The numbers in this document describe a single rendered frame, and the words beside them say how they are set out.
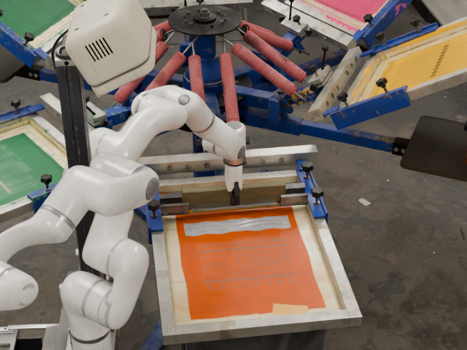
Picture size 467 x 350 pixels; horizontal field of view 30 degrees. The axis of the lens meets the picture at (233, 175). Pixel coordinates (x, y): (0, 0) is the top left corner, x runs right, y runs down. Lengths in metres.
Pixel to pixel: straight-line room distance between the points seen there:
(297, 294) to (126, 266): 0.89
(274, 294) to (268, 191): 0.44
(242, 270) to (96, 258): 0.89
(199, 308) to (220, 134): 0.53
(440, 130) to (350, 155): 1.61
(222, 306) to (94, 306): 0.75
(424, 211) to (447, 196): 0.21
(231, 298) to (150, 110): 0.65
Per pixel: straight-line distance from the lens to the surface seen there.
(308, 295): 2.70
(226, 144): 2.69
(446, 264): 4.43
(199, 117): 2.58
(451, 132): 3.60
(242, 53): 3.47
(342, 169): 5.01
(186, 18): 3.58
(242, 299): 2.68
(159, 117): 2.42
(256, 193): 2.98
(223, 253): 2.85
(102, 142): 2.41
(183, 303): 2.67
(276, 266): 2.80
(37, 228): 1.83
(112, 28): 1.81
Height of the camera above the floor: 2.75
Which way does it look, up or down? 34 degrees down
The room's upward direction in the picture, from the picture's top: straight up
